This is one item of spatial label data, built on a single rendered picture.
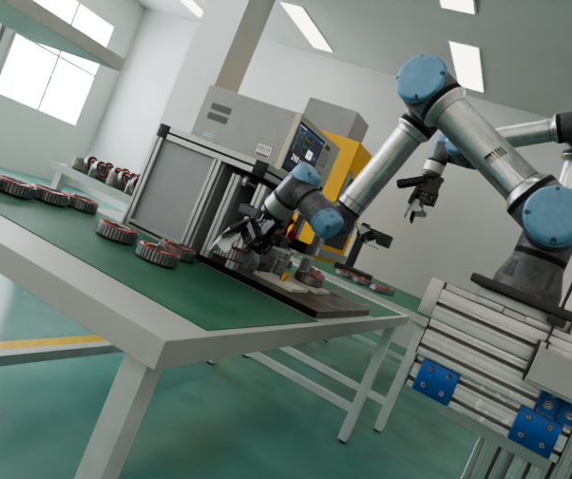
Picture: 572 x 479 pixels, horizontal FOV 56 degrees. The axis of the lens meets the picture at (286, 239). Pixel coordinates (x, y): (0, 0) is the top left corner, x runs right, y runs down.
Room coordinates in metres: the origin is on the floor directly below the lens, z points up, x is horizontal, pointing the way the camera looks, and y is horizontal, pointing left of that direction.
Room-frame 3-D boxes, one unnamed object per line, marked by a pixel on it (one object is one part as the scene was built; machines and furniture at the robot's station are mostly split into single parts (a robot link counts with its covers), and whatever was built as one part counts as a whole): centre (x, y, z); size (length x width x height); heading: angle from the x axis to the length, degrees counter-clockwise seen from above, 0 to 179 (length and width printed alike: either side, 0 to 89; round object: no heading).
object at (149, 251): (1.38, 0.29, 0.77); 0.11 x 0.11 x 0.04
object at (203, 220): (2.01, 0.14, 0.92); 0.66 x 0.01 x 0.30; 157
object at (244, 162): (2.04, 0.20, 1.09); 0.68 x 0.44 x 0.05; 157
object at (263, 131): (2.05, 0.20, 1.22); 0.44 x 0.39 x 0.20; 157
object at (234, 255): (1.51, 0.13, 0.83); 0.11 x 0.11 x 0.04
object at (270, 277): (1.80, -0.04, 0.78); 0.15 x 0.15 x 0.01; 67
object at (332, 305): (1.92, -0.08, 0.76); 0.64 x 0.47 x 0.02; 157
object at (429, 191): (2.07, -0.43, 1.29); 0.09 x 0.08 x 0.12; 65
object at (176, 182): (1.77, 0.41, 0.91); 0.28 x 0.03 x 0.32; 67
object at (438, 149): (2.07, -0.42, 1.45); 0.09 x 0.08 x 0.11; 57
